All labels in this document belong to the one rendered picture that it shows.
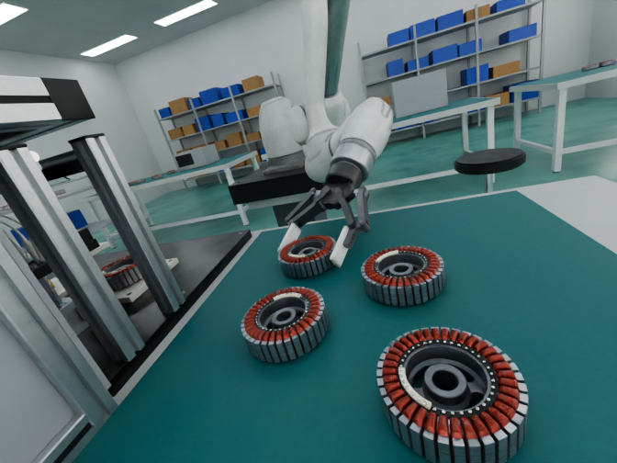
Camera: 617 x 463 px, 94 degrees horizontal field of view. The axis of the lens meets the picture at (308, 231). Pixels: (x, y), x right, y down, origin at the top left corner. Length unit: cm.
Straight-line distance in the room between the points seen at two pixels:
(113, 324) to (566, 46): 785
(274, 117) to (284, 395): 102
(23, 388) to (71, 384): 4
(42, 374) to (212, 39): 776
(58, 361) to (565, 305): 54
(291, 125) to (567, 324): 103
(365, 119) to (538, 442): 57
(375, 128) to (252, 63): 695
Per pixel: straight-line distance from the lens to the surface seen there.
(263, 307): 41
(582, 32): 799
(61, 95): 47
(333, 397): 33
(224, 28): 788
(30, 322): 39
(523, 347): 37
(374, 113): 69
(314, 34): 82
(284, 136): 119
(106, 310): 45
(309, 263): 50
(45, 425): 43
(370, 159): 64
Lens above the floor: 101
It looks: 21 degrees down
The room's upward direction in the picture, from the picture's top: 15 degrees counter-clockwise
